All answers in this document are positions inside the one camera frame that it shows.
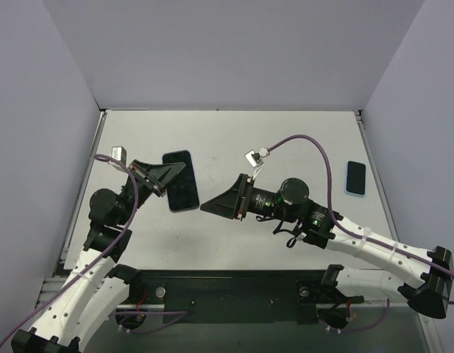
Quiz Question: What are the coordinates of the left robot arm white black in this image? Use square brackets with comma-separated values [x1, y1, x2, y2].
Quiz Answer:
[11, 160, 186, 352]

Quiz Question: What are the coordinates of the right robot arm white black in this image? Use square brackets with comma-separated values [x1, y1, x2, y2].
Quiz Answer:
[200, 174, 453, 319]

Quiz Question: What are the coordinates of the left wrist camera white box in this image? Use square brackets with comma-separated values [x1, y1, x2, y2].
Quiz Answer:
[110, 146, 127, 165]

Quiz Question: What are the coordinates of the aluminium front rail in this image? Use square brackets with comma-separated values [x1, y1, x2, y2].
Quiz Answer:
[35, 277, 165, 309]

